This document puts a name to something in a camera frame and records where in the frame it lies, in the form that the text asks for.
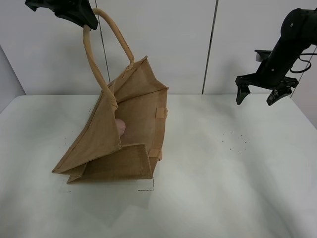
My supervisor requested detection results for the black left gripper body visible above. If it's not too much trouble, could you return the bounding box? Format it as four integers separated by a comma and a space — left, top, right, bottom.
25, 0, 98, 30

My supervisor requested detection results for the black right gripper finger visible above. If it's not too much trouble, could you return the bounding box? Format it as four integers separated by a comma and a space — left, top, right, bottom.
266, 86, 292, 106
236, 85, 251, 105

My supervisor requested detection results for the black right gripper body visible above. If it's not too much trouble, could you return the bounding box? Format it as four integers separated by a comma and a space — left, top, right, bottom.
235, 50, 299, 89

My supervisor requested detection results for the pink peach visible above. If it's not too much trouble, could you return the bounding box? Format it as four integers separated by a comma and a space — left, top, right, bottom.
115, 119, 126, 137

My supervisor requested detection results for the brown linen tote bag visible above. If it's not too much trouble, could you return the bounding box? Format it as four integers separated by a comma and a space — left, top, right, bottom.
53, 8, 168, 184

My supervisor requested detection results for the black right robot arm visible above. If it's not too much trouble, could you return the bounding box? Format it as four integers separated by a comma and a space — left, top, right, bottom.
235, 8, 317, 106

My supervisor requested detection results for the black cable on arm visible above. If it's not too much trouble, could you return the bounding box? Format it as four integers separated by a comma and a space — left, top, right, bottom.
289, 46, 317, 74

